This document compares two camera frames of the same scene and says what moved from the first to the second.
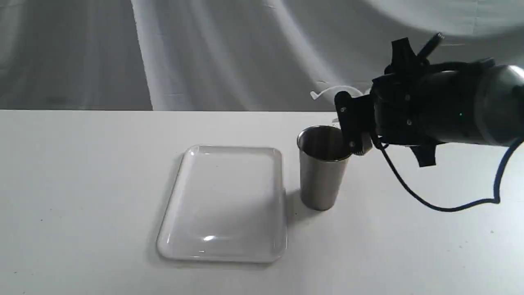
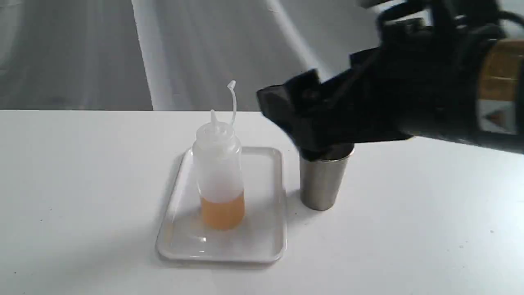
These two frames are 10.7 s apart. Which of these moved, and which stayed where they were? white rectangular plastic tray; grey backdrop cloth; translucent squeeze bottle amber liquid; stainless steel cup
Moved: translucent squeeze bottle amber liquid
Stayed: grey backdrop cloth; white rectangular plastic tray; stainless steel cup
